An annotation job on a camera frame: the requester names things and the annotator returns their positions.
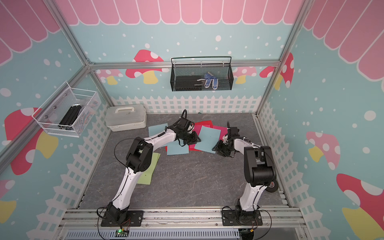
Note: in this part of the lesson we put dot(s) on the black box in mesh basket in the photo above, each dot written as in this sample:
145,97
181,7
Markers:
186,83

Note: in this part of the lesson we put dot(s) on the black block in wire basket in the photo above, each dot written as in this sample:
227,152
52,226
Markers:
70,117

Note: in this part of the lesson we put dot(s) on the blue white item in basket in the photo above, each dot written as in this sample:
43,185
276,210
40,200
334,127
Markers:
209,81

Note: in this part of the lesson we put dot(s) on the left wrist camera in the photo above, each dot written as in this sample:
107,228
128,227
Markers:
190,126

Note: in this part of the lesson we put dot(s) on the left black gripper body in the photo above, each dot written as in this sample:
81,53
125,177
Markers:
189,138

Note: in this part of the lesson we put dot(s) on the white plastic storage box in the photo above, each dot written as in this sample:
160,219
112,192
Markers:
124,118

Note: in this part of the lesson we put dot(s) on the black tape roll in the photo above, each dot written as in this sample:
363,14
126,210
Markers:
272,187

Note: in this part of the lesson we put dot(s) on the white wire wall basket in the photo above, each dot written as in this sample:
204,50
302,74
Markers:
51,112

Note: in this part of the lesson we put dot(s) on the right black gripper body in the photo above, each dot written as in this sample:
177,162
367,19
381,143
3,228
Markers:
223,149

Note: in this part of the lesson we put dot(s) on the blue paper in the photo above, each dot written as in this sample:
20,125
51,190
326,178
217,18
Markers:
157,129
177,148
209,138

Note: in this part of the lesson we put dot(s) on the red paper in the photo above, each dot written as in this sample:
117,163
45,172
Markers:
205,123

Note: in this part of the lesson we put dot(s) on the black mesh wall basket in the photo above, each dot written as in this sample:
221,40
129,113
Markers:
220,66

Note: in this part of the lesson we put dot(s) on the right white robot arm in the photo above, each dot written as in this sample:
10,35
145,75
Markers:
259,172

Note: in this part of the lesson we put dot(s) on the green lit circuit board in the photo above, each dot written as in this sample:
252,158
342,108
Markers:
122,233

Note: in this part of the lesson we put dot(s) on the magenta paper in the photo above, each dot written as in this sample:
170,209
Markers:
224,131
197,129

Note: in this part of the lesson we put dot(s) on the large green paper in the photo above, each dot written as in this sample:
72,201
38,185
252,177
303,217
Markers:
146,177

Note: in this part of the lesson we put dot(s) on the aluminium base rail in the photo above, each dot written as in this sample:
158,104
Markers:
279,223

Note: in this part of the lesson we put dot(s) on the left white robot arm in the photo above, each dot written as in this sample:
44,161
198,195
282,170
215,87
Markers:
138,160

